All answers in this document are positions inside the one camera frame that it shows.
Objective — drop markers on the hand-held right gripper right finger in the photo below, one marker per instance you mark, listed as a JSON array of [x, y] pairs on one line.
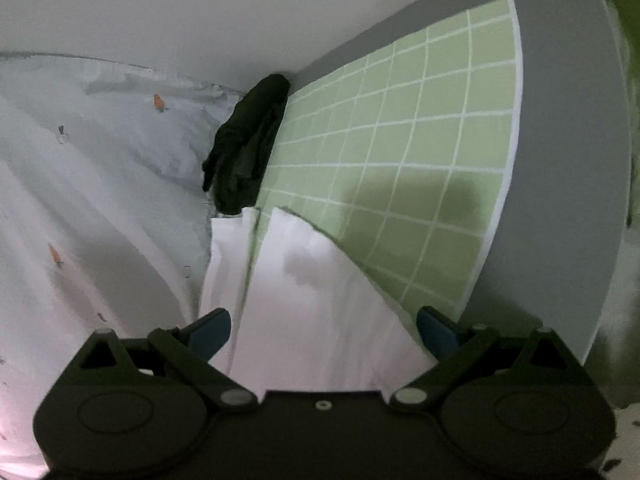
[[437, 332]]

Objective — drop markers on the green grid mat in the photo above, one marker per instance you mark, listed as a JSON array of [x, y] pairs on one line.
[[425, 135]]

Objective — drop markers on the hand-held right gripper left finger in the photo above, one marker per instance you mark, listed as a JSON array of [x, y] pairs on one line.
[[210, 332]]

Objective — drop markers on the white shirt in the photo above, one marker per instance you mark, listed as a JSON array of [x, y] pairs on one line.
[[310, 300]]

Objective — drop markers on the black folded garment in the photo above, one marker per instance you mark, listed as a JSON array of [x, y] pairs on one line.
[[245, 150]]

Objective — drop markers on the carrot print sheet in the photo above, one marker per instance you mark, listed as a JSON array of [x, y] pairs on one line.
[[90, 210]]

